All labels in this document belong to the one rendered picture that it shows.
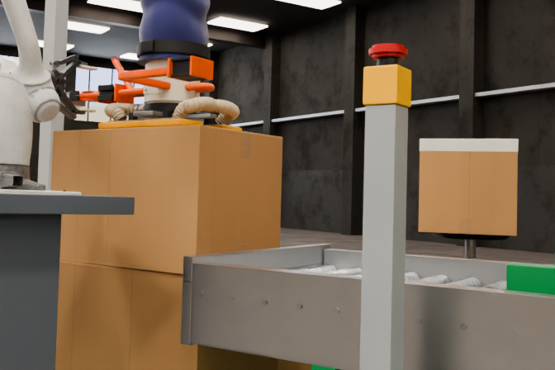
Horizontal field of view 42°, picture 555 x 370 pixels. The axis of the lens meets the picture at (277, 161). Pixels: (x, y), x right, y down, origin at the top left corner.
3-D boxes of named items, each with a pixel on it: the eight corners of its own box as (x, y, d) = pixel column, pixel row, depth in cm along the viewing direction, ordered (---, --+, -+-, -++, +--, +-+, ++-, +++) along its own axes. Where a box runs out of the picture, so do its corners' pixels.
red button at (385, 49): (413, 69, 131) (413, 48, 132) (398, 63, 126) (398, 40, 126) (377, 72, 135) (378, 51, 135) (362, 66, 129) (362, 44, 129)
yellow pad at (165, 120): (203, 128, 210) (204, 111, 210) (180, 125, 201) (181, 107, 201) (121, 131, 229) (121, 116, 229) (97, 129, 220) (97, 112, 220)
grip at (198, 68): (213, 80, 186) (214, 60, 186) (192, 74, 179) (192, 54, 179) (188, 82, 191) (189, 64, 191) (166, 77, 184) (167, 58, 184)
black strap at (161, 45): (224, 63, 227) (224, 49, 227) (174, 49, 208) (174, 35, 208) (170, 68, 239) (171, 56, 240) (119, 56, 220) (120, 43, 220)
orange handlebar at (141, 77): (246, 92, 211) (246, 79, 211) (177, 76, 186) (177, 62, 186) (43, 106, 263) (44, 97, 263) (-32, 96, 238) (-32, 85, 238)
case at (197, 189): (279, 265, 222) (283, 136, 223) (195, 276, 189) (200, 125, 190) (139, 252, 255) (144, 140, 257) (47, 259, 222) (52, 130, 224)
